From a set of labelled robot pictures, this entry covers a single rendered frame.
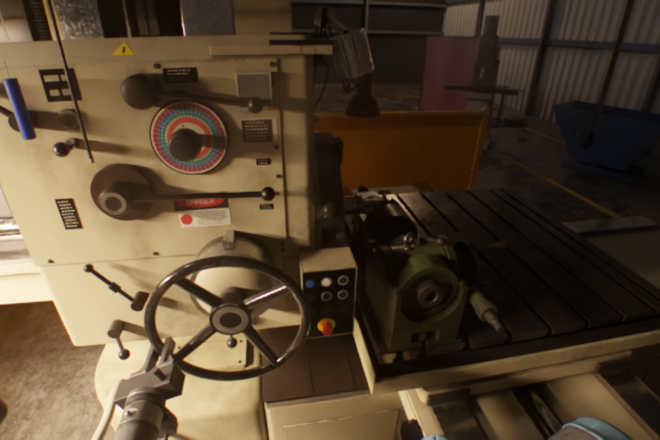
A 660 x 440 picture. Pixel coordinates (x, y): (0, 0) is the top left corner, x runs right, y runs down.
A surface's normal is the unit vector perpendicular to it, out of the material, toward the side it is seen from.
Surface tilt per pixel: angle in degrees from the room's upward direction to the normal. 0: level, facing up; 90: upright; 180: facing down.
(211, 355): 0
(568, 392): 0
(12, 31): 90
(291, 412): 90
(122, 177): 90
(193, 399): 0
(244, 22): 90
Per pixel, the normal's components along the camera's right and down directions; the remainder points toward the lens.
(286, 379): 0.01, -0.88
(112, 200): 0.17, 0.46
